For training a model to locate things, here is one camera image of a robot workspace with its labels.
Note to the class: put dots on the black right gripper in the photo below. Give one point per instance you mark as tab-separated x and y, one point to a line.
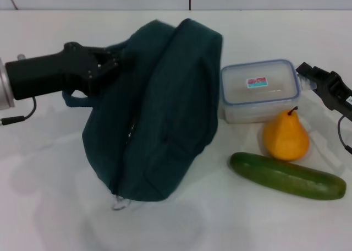
341	94

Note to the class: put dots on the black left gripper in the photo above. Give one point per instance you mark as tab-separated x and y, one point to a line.
49	72

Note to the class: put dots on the clear plastic food container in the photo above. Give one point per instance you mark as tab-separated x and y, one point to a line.
258	97

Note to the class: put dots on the orange pear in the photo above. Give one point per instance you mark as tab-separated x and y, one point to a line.
286	135

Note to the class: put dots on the dark teal fabric bag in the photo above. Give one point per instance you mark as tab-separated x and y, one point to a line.
165	110

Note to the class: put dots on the green cucumber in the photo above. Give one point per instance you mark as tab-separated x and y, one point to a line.
288	176

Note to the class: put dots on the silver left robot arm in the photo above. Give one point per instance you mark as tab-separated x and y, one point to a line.
5	83

